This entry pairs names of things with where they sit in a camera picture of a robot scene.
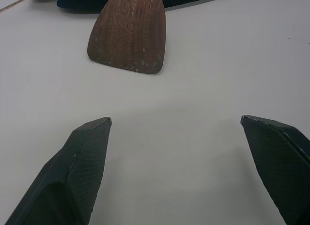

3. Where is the brown wooden spatula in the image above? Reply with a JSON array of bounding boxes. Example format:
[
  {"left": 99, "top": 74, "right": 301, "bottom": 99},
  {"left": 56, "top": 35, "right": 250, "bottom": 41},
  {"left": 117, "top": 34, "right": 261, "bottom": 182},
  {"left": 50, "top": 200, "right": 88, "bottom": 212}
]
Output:
[{"left": 87, "top": 0, "right": 167, "bottom": 75}]

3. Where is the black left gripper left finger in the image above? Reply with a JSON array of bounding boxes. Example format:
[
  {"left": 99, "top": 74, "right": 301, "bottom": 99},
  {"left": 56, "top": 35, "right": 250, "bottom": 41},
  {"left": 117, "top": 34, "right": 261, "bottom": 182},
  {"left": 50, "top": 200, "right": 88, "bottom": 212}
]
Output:
[{"left": 4, "top": 116, "right": 112, "bottom": 225}]

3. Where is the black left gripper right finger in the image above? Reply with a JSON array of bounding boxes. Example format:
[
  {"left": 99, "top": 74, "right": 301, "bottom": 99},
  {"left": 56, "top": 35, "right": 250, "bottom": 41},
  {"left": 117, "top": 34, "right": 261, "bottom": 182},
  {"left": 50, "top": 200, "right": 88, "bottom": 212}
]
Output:
[{"left": 240, "top": 114, "right": 310, "bottom": 225}]

